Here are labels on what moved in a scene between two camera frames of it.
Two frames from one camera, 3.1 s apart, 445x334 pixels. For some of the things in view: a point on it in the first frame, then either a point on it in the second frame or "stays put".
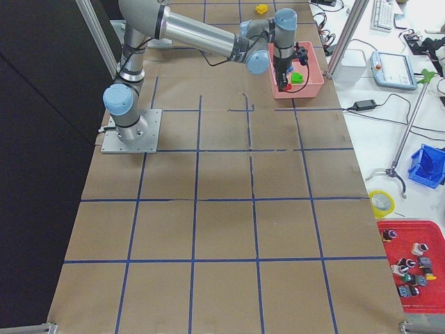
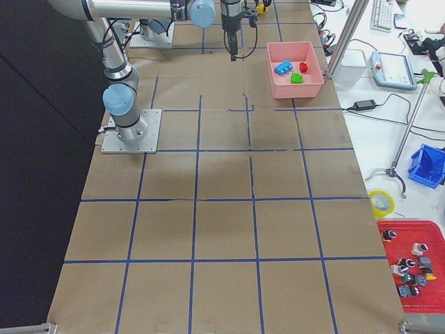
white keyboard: [382, 16] stays put
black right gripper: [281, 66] to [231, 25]
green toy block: [296, 78] stays put
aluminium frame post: [347, 38] stays put
